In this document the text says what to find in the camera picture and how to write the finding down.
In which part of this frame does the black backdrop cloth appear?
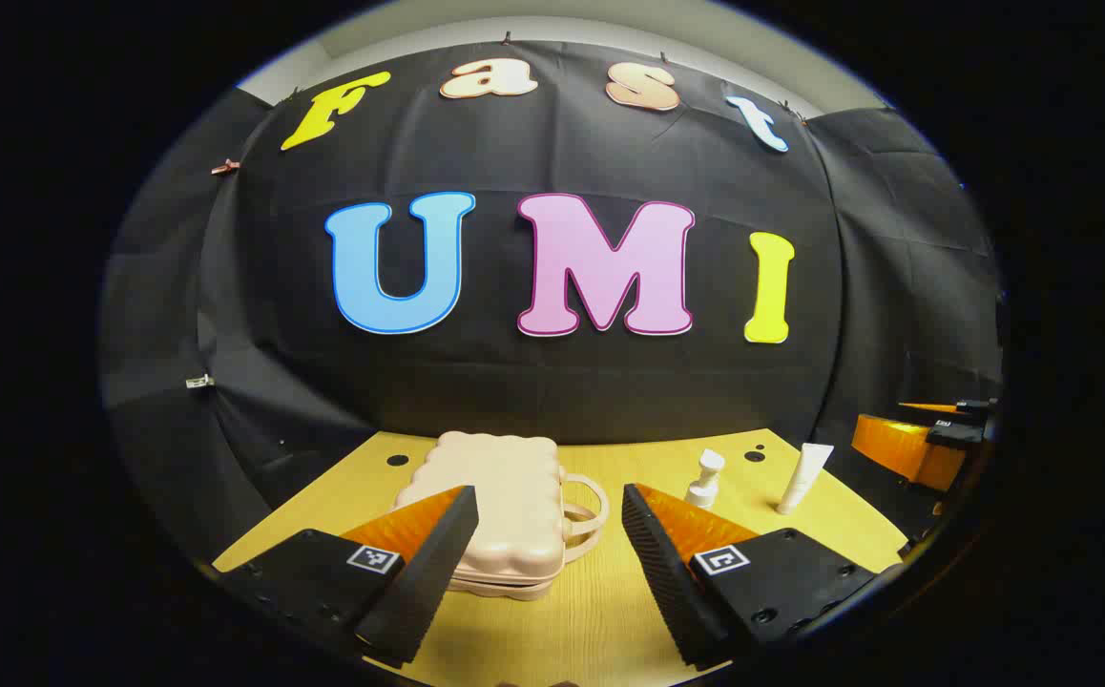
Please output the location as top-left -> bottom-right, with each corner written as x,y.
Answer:
99,38 -> 1004,573

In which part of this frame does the pink suitcase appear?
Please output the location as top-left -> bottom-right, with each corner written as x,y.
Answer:
393,431 -> 609,602

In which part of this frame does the white squeeze tube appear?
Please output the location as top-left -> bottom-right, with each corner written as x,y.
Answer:
776,443 -> 835,516

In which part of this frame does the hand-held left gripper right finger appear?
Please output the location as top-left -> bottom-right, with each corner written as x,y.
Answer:
621,482 -> 905,672

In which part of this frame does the white pump bottle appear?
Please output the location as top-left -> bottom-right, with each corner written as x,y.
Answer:
685,448 -> 726,509

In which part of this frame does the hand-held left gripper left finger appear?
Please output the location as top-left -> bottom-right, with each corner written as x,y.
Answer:
217,485 -> 480,669

